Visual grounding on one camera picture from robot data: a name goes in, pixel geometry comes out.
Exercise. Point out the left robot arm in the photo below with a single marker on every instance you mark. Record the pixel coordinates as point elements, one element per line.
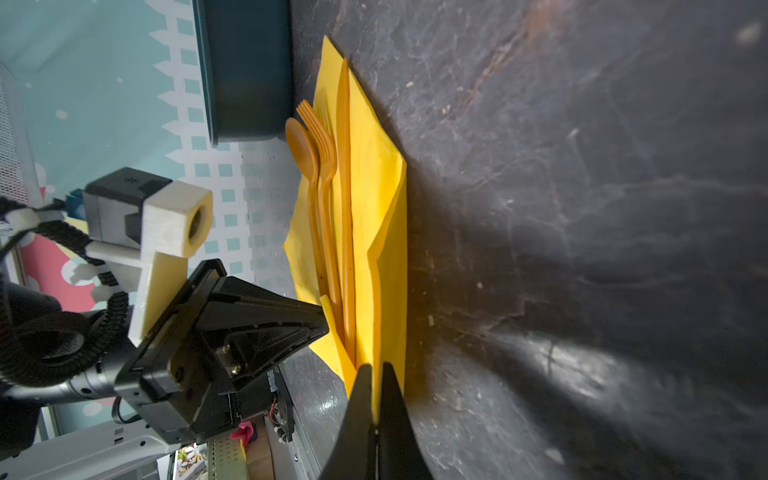
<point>46,351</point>

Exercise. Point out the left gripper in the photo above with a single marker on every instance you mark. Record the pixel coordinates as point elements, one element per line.
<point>201,369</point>

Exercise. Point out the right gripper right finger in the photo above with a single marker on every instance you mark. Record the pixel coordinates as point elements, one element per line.
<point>399,456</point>

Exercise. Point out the orange plastic knife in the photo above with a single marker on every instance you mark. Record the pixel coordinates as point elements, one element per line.
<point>343,141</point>

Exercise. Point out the white wire mesh basket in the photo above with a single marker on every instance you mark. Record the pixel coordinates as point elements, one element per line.
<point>19,179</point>

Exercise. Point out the dark teal plastic tub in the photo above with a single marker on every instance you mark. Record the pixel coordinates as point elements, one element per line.
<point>245,53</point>

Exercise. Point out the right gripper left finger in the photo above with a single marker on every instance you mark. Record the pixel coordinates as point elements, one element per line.
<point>353,455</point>

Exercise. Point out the yellow paper napkin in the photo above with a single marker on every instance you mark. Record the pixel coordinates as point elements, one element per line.
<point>379,212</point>

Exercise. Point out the orange plastic fork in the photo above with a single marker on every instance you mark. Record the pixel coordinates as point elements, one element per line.
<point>325,170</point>

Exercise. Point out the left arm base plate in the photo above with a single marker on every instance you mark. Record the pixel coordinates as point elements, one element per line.
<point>281,413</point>

